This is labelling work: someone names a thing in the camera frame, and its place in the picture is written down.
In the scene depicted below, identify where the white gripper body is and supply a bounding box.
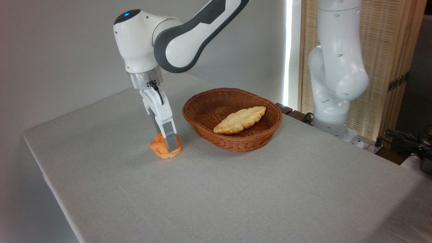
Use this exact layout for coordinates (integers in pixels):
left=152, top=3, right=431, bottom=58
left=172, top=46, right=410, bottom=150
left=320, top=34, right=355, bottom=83
left=138, top=86, right=174, bottom=124

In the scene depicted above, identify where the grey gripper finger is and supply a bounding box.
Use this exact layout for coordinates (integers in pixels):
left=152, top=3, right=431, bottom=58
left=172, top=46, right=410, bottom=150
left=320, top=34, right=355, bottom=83
left=148, top=111, right=165, bottom=136
left=161, top=118, right=179, bottom=153

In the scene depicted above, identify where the small round orange bread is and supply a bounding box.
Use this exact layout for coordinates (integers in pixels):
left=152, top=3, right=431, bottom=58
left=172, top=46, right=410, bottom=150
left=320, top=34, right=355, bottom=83
left=150, top=132, right=182, bottom=159

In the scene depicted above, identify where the long braided bread loaf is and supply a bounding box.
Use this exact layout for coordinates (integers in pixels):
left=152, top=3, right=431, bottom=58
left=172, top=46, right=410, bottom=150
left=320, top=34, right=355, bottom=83
left=213, top=106, right=267, bottom=136

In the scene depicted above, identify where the brown wicker basket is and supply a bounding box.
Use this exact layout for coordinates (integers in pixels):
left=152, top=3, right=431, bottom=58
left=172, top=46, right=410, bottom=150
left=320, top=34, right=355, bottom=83
left=182, top=88, right=283, bottom=153

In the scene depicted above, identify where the grey tablecloth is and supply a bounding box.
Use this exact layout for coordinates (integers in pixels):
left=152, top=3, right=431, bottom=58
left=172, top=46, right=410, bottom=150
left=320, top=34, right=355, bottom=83
left=23, top=73, right=432, bottom=243

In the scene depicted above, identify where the metal screen hinge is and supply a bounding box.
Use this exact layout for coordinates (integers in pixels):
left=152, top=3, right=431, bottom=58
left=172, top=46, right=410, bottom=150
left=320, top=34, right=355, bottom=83
left=387, top=72, right=410, bottom=92

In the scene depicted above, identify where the wooden bamboo folding screen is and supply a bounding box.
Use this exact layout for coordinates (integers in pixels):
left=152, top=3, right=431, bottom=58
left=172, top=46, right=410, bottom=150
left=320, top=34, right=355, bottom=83
left=299, top=0, right=428, bottom=149

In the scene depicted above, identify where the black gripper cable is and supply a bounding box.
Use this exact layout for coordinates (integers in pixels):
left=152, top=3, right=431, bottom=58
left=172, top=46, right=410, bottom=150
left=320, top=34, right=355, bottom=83
left=148, top=80, right=165, bottom=106

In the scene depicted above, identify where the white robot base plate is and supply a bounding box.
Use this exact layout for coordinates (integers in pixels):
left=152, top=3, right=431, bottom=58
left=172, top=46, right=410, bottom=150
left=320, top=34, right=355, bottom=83
left=332, top=128, right=368, bottom=148

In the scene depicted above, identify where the black cable bundle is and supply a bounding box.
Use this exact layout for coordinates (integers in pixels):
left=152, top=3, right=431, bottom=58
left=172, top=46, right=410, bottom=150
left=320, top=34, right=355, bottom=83
left=375, top=128, right=432, bottom=160

